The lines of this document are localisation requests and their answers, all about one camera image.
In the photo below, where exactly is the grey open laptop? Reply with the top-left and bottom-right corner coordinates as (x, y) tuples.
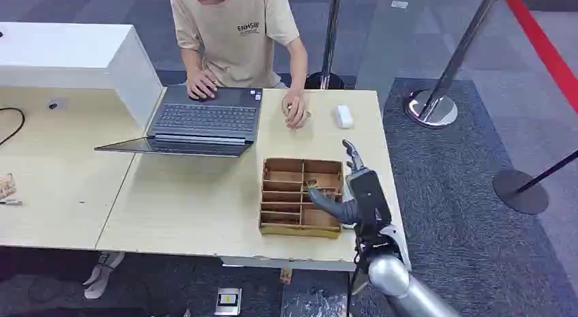
(93, 85), (264, 159)

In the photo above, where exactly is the small white rounded box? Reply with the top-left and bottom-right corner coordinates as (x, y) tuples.
(334, 104), (355, 130)

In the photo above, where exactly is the printed card with brown picture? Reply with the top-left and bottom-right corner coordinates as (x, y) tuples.
(305, 179), (343, 202)

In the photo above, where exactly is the person's left hand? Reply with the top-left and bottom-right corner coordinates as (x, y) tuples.
(282, 89), (309, 130)

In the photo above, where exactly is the red barrier belt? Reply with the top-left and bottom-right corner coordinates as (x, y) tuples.
(502, 0), (578, 115)

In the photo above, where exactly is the dark grey floor mat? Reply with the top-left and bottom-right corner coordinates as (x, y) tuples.
(350, 77), (578, 317)

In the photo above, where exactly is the black stanchion with flat base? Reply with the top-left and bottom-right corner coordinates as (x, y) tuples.
(492, 150), (578, 216)

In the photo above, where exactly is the black cable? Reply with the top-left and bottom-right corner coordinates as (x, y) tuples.
(0, 107), (26, 148)

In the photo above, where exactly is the wooden compartment card box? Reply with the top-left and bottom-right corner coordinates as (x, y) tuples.
(258, 157), (346, 240)

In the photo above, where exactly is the person's white shoe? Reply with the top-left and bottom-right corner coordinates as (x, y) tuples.
(82, 252), (125, 301)

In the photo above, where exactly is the chrome stanchion with black base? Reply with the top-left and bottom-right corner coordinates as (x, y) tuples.
(304, 0), (346, 91)

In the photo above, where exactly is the white cabinet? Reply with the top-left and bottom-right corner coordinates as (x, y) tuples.
(0, 22), (164, 129)

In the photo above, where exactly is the person's right hand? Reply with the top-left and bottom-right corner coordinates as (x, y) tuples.
(186, 68), (223, 101)

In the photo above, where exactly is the person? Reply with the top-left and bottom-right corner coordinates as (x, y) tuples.
(169, 0), (301, 89)

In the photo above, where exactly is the silver floor socket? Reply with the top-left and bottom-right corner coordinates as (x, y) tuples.
(213, 287), (243, 317)

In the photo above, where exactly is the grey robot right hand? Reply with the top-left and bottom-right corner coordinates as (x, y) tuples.
(307, 139), (393, 229)

